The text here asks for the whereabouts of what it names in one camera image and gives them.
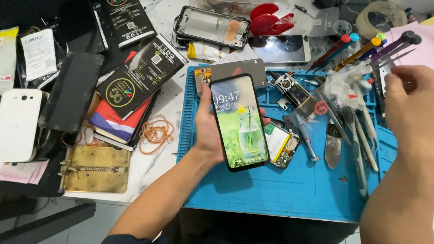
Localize red capped screwdriver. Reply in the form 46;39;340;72
307;34;351;73

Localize black bag with white label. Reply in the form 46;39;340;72
17;27;65;89

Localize metal tweezers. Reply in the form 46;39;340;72
373;48;417;72

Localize grey phone display panel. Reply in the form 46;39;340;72
194;58;269;98

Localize clear plastic bag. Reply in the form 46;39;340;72
314;62;377;114

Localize person's right hand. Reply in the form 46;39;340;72
383;64;434;160

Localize small clear round lid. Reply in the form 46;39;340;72
333;19;353;37

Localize flat metal pry blade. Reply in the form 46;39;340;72
324;119;343;169

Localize yellow and white packet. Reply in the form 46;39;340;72
187;41;231;62

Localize beige tape roll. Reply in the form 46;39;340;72
355;1;408;41

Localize brass circuit board holder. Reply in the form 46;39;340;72
58;146;132;194

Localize red plastic tape dispenser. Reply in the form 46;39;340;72
250;3;295;36

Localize black phone panel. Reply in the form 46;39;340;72
38;52;105;134

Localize white plastic pry stick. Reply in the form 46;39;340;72
354;108;380;173

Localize orange capped yellow screwdriver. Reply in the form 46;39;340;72
334;37;382;72

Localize pink paper pad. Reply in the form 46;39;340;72
386;21;434;69

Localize grey metal screwdriver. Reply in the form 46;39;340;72
294;113;321;163

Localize red blue white box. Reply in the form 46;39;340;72
88;96;153;145

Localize teal capped screwdriver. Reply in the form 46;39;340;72
315;33;360;70

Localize silver phone with dark screen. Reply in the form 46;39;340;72
248;35;312;64

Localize large black gold-printed box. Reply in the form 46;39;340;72
96;33;189;120

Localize black smartphone with lit screen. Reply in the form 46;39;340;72
208;73;271;173

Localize long metal spudger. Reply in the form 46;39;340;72
340;106;369;199

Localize bunch of orange rubber bands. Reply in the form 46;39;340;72
139;114;175;156

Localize black box with white edge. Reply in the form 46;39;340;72
90;0;157;49

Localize empty black phone frame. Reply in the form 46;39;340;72
174;5;251;51

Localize clear screen protector sheet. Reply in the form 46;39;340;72
294;6;340;38

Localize black and white glue tube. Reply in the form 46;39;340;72
269;71;320;120

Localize person's left hand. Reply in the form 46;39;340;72
194;68;272;165

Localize clear packet with yellow top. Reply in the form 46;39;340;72
0;26;19;96

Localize white phone back cover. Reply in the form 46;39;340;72
0;88;43;163

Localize blue silicone repair mat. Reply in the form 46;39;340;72
176;64;399;223

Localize opened phone with battery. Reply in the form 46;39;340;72
264;119;302;170

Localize pink paper sheets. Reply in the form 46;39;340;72
0;159;50;185

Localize purple screwdriver with black cap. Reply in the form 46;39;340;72
369;30;416;63

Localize green capped blue screwdriver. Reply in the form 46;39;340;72
359;32;388;62

